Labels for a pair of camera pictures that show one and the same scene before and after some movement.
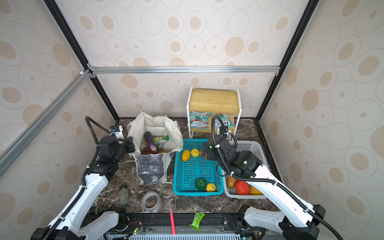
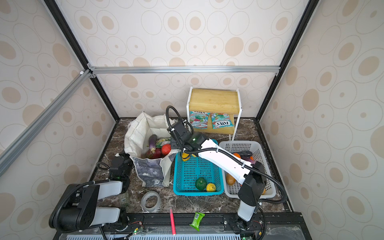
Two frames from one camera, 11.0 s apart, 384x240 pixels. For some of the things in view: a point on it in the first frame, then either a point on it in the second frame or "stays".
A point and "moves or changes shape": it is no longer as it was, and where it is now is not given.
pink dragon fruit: x=146 y=150 → x=157 y=154
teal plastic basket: x=186 y=173 stays
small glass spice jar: x=124 y=196 stays
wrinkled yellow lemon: x=186 y=155 stays
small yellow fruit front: x=210 y=187 stays
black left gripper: x=129 y=141 → x=122 y=155
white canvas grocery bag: x=152 y=168 moves or changes shape
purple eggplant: x=149 y=139 moves or changes shape
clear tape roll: x=144 y=198 stays
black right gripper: x=208 y=155 → x=172 y=143
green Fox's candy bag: x=225 y=118 stays
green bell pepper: x=201 y=183 stays
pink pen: x=172 y=222 stays
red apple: x=242 y=187 moves or changes shape
